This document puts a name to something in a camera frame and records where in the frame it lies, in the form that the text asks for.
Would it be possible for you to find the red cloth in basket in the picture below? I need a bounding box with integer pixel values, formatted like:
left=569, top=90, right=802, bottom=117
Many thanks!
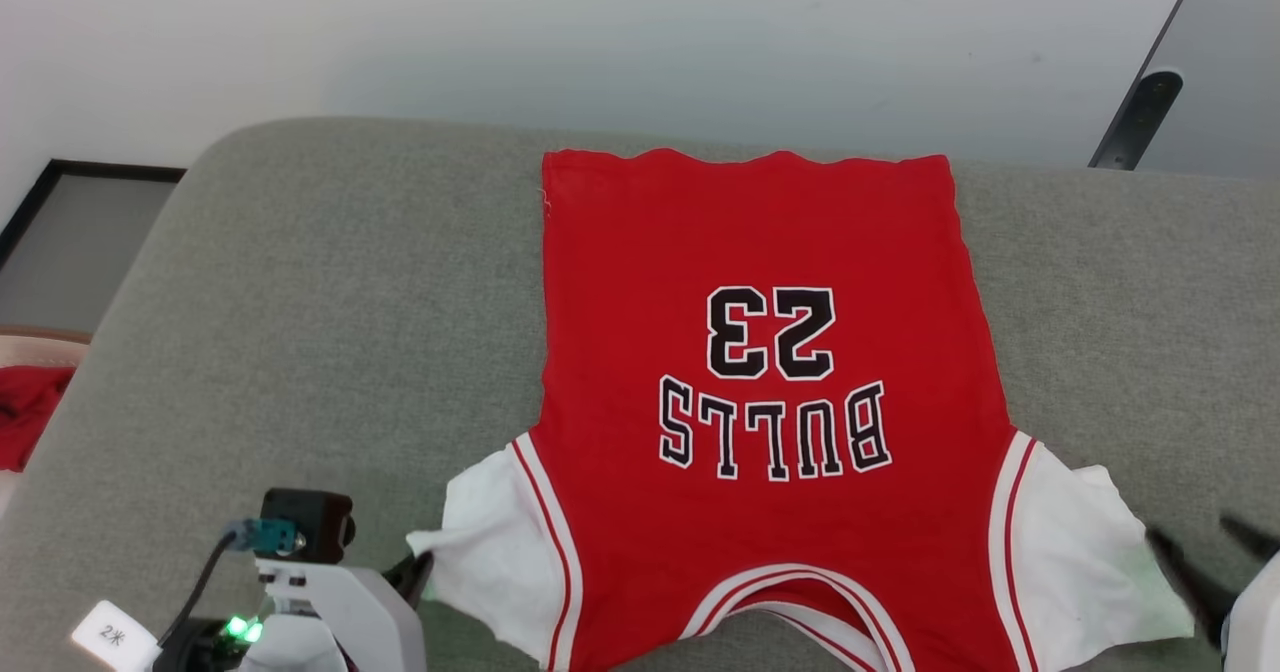
left=0, top=364, right=78, bottom=474

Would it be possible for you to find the grey door with black edge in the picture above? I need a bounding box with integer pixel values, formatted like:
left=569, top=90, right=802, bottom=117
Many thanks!
left=1087, top=0, right=1280, bottom=182

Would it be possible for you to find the beige laundry basket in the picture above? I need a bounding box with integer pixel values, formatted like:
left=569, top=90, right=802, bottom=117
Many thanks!
left=0, top=324, right=94, bottom=515

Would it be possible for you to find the white cable label tag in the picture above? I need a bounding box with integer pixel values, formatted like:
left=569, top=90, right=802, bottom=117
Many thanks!
left=69, top=599, right=162, bottom=672

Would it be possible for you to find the black framed grey panel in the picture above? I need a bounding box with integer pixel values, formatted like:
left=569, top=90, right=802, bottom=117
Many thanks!
left=0, top=158, right=189, bottom=334

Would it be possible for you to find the teal plug left camera cable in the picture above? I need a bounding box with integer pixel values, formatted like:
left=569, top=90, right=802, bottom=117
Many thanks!
left=158, top=518, right=307, bottom=649

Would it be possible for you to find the red Bulls basketball jersey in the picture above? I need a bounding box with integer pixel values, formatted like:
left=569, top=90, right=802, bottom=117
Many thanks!
left=404, top=146, right=1197, bottom=672

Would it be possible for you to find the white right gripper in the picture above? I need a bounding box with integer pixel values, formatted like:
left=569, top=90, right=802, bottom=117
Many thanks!
left=1144, top=515, right=1280, bottom=672

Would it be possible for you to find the black rounded door stopper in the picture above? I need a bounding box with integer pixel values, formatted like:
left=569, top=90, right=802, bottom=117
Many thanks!
left=1089, top=69, right=1185, bottom=171

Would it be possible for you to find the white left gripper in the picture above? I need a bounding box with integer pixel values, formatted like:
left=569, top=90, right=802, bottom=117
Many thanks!
left=254, top=550, right=437, bottom=672

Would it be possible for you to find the grey fabric sofa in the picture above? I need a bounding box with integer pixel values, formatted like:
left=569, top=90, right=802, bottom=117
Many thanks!
left=0, top=117, right=1280, bottom=672

